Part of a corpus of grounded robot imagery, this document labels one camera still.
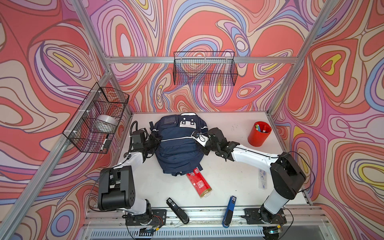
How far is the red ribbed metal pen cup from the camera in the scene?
0.95 meters

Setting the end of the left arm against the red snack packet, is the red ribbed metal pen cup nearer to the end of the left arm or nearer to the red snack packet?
the red snack packet

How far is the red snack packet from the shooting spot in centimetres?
82

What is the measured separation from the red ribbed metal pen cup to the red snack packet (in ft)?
1.38
